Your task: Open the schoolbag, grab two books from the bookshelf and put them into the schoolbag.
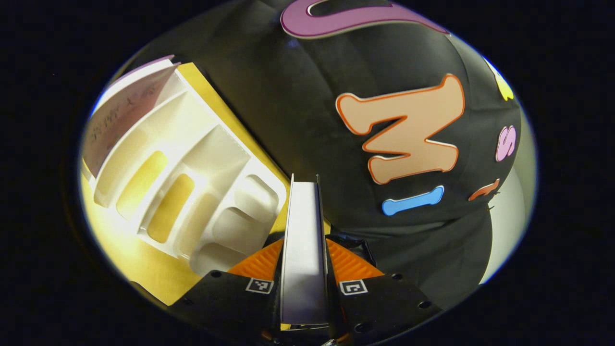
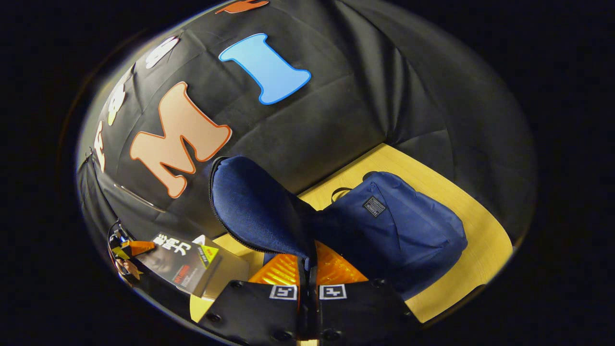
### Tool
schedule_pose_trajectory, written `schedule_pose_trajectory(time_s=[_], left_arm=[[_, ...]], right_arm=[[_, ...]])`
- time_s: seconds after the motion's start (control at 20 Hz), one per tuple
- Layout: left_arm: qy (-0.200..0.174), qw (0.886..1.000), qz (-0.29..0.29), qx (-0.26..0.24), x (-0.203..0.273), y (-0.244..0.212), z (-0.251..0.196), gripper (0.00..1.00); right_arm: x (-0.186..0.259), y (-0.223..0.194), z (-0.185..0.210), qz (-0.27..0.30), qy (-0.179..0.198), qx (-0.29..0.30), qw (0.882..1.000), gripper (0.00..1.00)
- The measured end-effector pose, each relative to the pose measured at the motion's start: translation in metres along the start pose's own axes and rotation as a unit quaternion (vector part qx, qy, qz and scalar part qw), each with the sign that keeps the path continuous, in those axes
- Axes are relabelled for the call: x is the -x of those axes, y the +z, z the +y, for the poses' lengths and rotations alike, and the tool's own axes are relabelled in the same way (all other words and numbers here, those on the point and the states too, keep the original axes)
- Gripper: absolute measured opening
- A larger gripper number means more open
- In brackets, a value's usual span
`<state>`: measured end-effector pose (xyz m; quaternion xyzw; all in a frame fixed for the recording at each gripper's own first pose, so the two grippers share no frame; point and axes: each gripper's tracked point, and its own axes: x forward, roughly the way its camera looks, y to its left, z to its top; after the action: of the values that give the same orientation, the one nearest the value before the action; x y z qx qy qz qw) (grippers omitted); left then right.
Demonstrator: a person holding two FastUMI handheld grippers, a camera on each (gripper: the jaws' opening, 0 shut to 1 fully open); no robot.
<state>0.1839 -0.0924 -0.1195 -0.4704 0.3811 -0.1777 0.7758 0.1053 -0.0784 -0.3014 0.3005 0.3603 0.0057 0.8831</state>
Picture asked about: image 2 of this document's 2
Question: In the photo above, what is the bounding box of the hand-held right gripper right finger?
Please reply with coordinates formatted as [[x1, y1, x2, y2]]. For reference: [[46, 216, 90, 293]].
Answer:
[[307, 240, 423, 345]]

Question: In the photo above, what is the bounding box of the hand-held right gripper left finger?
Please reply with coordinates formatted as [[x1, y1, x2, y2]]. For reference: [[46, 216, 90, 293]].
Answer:
[[198, 253, 303, 345]]

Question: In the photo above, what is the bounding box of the black backdrop cloth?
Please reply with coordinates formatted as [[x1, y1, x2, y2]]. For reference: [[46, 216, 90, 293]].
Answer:
[[77, 0, 536, 270]]

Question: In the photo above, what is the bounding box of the dark cover book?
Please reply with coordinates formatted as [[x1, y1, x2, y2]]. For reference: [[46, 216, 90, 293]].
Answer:
[[135, 233, 222, 296]]

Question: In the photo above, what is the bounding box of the blue fabric schoolbag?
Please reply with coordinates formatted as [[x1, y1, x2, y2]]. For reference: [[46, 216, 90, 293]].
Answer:
[[209, 155, 468, 301]]

